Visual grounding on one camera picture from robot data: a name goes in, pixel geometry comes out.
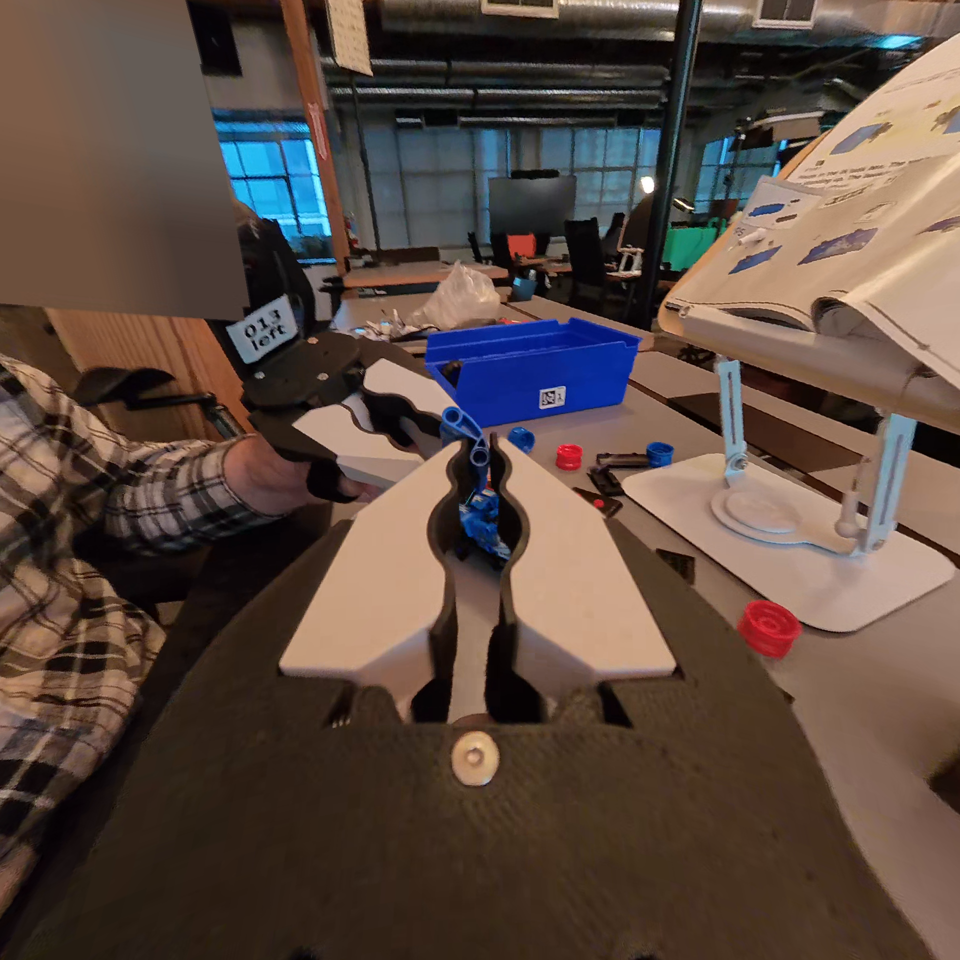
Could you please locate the clear plastic bag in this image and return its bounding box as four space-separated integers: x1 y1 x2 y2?
408 261 502 331

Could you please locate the blue printed curved panel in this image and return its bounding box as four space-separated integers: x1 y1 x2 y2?
441 407 520 569

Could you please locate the blue storage bin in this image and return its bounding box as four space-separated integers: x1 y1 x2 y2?
425 317 642 426

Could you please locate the large printed instruction sheet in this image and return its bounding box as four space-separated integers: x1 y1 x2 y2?
787 33 960 198

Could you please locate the person's left hand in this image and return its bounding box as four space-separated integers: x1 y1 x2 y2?
223 431 385 520

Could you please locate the neighbouring grey table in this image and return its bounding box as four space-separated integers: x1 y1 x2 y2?
330 258 654 361

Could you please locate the person's left forearm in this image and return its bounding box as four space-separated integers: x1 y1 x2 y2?
0 352 285 560

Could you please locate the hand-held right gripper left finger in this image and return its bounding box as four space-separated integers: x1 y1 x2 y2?
279 442 470 725

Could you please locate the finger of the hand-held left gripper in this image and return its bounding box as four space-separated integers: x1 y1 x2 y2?
362 358 451 453
292 405 426 490

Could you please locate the instruction booklet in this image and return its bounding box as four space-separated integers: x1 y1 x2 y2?
663 176 960 391

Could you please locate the black support pole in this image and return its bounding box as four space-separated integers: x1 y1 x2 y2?
643 0 705 324

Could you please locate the grey desk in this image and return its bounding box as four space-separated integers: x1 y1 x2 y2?
326 337 960 960

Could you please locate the white book stand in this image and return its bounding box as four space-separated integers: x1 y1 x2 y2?
622 33 960 635

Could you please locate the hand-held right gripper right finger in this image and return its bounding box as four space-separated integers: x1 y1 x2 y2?
483 435 678 725

